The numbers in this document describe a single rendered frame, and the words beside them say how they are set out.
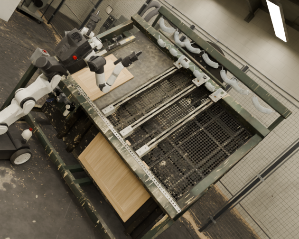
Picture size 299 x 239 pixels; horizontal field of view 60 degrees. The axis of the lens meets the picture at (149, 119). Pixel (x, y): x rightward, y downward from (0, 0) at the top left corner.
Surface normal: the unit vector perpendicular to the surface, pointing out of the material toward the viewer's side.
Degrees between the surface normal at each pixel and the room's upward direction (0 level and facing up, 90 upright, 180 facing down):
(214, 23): 90
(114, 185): 90
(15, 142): 45
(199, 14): 90
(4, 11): 90
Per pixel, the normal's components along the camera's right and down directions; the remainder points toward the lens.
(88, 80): 0.05, -0.50
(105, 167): -0.43, -0.07
